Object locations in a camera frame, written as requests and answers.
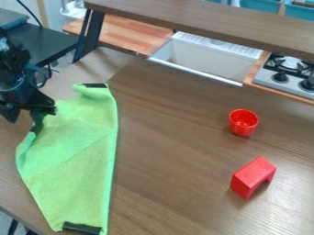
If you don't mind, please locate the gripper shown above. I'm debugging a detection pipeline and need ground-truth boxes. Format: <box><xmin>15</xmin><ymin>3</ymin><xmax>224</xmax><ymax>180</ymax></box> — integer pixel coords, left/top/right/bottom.
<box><xmin>0</xmin><ymin>72</ymin><xmax>58</xmax><ymax>133</ymax></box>

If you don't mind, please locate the green cloth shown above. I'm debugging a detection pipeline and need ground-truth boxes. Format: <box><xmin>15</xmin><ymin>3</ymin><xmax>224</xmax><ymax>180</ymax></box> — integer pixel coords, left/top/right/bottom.
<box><xmin>15</xmin><ymin>83</ymin><xmax>120</xmax><ymax>235</ymax></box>

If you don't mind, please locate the black desk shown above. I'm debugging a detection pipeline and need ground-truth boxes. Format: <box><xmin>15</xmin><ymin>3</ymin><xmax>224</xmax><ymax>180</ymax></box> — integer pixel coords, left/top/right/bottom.
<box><xmin>0</xmin><ymin>7</ymin><xmax>80</xmax><ymax>69</ymax></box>

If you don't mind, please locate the toy sink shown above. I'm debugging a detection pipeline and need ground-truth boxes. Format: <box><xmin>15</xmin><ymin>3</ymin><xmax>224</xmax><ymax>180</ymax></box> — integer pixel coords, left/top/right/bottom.
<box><xmin>147</xmin><ymin>30</ymin><xmax>264</xmax><ymax>88</ymax></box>

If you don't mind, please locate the wooden shelf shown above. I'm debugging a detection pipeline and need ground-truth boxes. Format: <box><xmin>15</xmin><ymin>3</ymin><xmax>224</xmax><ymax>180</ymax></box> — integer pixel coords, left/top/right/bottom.
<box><xmin>72</xmin><ymin>0</ymin><xmax>314</xmax><ymax>63</ymax></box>

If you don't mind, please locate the red cup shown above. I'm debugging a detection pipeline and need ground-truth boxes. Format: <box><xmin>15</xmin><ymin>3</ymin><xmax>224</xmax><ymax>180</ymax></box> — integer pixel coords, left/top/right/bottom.
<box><xmin>227</xmin><ymin>108</ymin><xmax>262</xmax><ymax>138</ymax></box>

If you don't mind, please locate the red arch block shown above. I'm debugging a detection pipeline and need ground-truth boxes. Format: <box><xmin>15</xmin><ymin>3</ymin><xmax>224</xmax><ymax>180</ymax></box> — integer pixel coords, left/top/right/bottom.
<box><xmin>229</xmin><ymin>155</ymin><xmax>279</xmax><ymax>201</ymax></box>

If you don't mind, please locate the blue bin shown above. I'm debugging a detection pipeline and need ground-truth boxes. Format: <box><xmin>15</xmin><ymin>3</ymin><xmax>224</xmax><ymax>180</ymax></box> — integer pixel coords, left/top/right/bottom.
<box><xmin>283</xmin><ymin>0</ymin><xmax>314</xmax><ymax>22</ymax></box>
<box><xmin>239</xmin><ymin>0</ymin><xmax>285</xmax><ymax>15</ymax></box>

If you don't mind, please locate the toy stove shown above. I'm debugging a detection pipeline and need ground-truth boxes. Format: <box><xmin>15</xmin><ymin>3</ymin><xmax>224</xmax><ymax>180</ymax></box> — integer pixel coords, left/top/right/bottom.
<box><xmin>251</xmin><ymin>51</ymin><xmax>314</xmax><ymax>101</ymax></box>

